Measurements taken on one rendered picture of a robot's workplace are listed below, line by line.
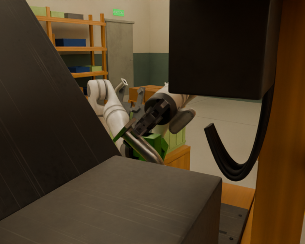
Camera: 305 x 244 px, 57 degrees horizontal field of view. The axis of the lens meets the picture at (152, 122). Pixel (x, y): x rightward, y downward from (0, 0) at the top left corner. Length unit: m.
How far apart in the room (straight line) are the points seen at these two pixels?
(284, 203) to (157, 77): 8.89
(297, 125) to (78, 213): 0.40
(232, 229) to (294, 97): 0.49
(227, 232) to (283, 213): 0.30
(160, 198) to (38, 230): 0.13
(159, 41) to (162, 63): 0.67
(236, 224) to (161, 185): 0.58
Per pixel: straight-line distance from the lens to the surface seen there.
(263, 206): 0.62
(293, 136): 0.56
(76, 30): 7.51
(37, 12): 6.32
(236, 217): 0.96
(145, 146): 0.58
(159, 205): 0.33
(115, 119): 1.06
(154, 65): 9.44
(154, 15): 9.46
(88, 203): 0.34
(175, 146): 1.77
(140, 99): 1.92
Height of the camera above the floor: 1.41
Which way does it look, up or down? 15 degrees down
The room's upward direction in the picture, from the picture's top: straight up
